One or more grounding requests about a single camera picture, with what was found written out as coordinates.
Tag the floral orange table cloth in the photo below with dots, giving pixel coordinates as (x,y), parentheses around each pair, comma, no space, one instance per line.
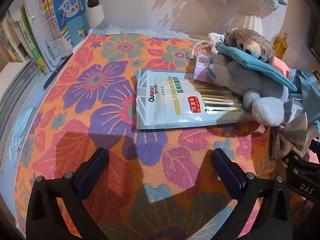
(112,105)

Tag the amber glass bottle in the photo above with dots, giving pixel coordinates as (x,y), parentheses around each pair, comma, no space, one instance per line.
(280,45)

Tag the white lamp post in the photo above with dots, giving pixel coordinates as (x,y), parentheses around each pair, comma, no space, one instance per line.
(95,10)

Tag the stack of flat books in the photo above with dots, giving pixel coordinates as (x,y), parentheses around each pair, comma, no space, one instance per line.
(17,85)

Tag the cotton swab packet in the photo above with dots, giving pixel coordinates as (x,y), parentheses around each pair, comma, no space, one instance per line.
(162,100)

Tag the purple tissue packet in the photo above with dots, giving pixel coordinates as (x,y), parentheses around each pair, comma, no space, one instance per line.
(201,65)

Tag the blue cloth garment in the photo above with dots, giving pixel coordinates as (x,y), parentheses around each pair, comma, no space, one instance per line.
(305,87)

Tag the pink soft cushion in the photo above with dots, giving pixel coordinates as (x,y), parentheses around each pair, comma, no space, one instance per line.
(281,66)

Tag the white ribbed vase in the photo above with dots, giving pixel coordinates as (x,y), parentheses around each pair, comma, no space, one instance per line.
(250,23)

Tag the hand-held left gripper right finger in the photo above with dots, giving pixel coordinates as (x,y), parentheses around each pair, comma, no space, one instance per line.
(227,172)

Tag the light blue face mask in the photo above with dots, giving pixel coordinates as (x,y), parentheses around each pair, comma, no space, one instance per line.
(21,135)

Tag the grey blue plush toy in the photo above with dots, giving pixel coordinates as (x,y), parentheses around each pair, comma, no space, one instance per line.
(237,80)

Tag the black pen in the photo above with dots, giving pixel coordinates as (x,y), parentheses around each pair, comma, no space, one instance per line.
(56,72)

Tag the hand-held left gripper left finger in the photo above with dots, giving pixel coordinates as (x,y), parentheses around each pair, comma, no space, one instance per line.
(92,170)

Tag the teal thin notebook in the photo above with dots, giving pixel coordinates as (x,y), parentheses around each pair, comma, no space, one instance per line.
(78,31)

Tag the plaid fabric bow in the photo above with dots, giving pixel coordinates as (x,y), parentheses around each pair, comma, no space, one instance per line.
(287,135)

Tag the black monitor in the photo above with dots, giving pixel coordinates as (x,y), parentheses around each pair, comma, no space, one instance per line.
(315,35)

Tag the brown plush toy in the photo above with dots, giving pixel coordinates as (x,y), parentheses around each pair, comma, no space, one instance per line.
(255,46)

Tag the row of upright books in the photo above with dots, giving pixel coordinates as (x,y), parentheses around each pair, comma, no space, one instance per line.
(50,30)

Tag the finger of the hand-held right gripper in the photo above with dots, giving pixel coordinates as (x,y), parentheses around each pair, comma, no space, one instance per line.
(315,146)
(300,166)

